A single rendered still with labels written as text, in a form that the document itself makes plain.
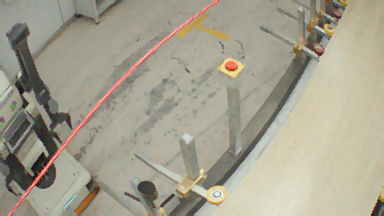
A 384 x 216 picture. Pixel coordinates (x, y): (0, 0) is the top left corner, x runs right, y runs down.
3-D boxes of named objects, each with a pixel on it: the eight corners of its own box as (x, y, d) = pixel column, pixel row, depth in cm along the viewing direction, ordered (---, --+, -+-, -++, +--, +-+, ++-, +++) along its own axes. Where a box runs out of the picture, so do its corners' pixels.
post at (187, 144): (193, 198, 180) (178, 137, 142) (198, 193, 181) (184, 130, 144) (199, 201, 178) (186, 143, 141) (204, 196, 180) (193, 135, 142)
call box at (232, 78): (218, 83, 153) (217, 68, 147) (230, 71, 156) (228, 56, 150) (235, 92, 150) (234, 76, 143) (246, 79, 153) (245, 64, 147)
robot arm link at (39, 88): (23, 21, 125) (6, 37, 120) (27, 23, 122) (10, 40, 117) (47, 87, 158) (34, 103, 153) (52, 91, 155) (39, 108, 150)
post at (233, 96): (228, 153, 187) (223, 81, 152) (234, 145, 189) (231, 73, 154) (236, 157, 185) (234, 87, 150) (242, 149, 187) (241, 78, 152)
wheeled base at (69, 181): (18, 187, 255) (5, 172, 235) (52, 141, 283) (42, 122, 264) (61, 238, 225) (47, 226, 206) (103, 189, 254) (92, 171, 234)
